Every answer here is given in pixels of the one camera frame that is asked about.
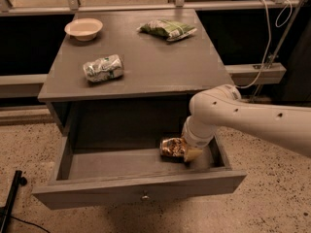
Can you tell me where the grey wooden cabinet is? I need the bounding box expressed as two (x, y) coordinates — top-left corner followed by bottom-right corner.
(37, 9), (236, 136)

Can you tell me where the white hanging cable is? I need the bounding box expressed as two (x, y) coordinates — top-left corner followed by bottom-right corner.
(233, 0), (294, 90)

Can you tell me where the upper metal railing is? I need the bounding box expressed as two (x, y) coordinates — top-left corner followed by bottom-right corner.
(0, 0), (311, 17)

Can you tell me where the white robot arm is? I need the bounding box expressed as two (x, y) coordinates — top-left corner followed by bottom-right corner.
(182, 84), (311, 157)

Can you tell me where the black stand leg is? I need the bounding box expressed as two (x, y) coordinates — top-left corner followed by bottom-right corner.
(0, 170), (27, 233)

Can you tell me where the black floor cable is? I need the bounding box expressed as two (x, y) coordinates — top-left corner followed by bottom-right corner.
(0, 213), (52, 233)

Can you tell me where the green chip bag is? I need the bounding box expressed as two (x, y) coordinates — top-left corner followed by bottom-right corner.
(138, 19), (196, 42)

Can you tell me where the cream ceramic bowl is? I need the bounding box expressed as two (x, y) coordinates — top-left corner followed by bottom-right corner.
(64, 18), (103, 42)

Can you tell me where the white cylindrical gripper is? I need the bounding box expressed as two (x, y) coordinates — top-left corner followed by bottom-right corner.
(182, 116), (217, 162)

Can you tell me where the grey metal frame rail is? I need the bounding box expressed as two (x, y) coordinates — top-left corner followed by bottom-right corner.
(0, 63), (286, 99)

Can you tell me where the open grey top drawer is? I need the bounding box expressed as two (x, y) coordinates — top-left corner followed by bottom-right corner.
(31, 123), (248, 211)

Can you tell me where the crushed green silver can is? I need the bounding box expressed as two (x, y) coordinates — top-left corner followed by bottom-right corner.
(83, 54), (123, 83)

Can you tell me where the crushed orange can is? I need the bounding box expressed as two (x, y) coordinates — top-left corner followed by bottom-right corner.
(159, 138), (187, 157)

